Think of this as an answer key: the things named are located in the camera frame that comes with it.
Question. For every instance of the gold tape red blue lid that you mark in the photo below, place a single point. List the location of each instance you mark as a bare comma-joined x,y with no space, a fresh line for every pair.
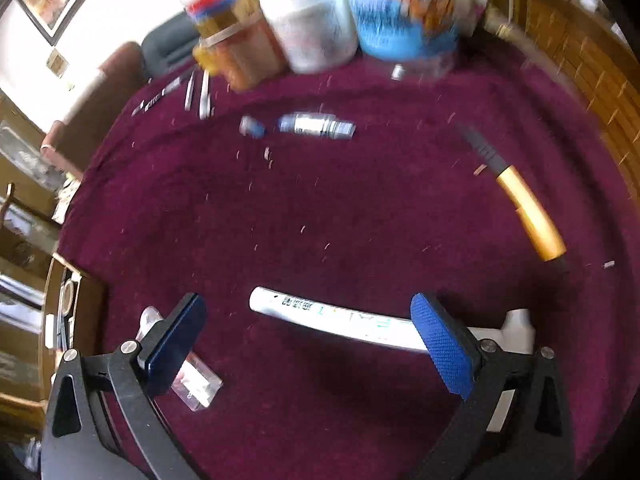
212,16

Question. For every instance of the brown armchair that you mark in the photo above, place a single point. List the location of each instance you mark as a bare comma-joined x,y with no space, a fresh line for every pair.
73,139

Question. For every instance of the yellow black pen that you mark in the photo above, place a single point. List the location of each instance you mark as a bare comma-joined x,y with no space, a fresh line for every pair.
538,226

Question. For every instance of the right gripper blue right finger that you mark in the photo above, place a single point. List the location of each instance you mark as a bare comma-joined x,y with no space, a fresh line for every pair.
514,420

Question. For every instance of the white thin pen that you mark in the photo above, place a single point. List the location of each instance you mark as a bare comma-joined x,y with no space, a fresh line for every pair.
188,98

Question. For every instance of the red item plastic package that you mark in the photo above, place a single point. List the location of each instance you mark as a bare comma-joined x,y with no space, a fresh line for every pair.
196,384

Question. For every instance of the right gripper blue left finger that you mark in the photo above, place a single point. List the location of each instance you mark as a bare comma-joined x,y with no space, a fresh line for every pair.
79,441

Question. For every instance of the white craft knife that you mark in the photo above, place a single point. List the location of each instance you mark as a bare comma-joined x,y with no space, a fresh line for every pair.
204,104

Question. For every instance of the silver marker pen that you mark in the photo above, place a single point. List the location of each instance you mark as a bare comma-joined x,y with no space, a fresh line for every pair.
318,125

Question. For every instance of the blue label clear jar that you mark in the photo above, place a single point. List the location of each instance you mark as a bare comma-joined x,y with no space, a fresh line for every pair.
414,38

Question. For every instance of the white plastic tub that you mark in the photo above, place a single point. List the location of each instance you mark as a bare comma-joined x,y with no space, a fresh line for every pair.
314,35

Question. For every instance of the brown label jar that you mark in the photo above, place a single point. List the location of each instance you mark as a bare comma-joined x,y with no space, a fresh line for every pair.
245,54

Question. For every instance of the purple tablecloth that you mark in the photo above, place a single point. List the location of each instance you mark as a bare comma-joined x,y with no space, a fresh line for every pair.
174,204

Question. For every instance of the white tube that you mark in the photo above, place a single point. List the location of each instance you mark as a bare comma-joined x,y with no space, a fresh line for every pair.
516,335

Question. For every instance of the black leather sofa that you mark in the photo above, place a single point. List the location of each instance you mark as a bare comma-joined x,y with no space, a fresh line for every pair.
169,45

